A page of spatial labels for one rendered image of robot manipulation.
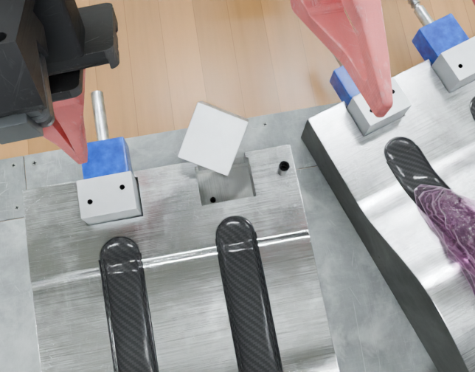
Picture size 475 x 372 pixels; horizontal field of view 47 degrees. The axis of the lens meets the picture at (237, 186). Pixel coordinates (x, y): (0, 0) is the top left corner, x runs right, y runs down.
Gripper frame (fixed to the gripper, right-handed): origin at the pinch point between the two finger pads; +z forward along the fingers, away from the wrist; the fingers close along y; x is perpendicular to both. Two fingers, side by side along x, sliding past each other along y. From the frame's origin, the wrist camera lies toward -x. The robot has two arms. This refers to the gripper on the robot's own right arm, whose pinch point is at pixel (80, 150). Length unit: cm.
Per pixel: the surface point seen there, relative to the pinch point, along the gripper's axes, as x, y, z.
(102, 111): 12.6, 0.0, 5.5
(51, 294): -0.9, -7.3, 14.6
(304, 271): -3.1, 15.6, 16.7
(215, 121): 7.1, 10.5, 5.4
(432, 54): 15.3, 35.3, 8.8
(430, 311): -7.5, 26.3, 20.9
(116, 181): 4.7, 0.7, 7.8
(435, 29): 17.1, 36.2, 7.0
